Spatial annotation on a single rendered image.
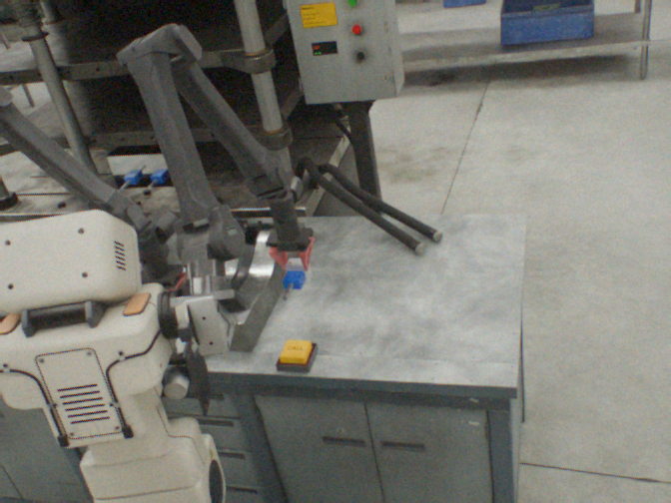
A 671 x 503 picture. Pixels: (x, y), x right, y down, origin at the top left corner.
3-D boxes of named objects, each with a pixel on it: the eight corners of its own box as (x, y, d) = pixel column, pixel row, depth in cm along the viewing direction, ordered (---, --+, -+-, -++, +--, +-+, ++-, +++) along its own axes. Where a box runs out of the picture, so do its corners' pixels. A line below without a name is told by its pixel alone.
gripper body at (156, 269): (148, 270, 171) (138, 246, 167) (185, 269, 168) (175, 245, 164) (136, 287, 166) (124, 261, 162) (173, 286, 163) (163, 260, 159)
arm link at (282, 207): (263, 199, 159) (287, 197, 157) (271, 185, 164) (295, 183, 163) (270, 225, 162) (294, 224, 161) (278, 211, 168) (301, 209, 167)
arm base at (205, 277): (166, 307, 121) (235, 297, 120) (164, 263, 123) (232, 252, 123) (182, 319, 129) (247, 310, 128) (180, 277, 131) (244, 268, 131)
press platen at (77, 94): (304, 184, 226) (293, 133, 216) (-23, 194, 264) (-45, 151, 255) (359, 86, 292) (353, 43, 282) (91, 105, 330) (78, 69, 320)
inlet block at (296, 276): (297, 307, 164) (292, 289, 162) (277, 307, 166) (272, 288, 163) (313, 275, 175) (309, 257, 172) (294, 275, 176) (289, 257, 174)
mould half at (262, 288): (252, 352, 171) (238, 308, 164) (157, 347, 179) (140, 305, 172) (308, 239, 211) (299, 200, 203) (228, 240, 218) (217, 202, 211)
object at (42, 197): (308, 224, 234) (304, 205, 230) (-12, 228, 272) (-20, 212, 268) (361, 118, 300) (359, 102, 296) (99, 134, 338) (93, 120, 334)
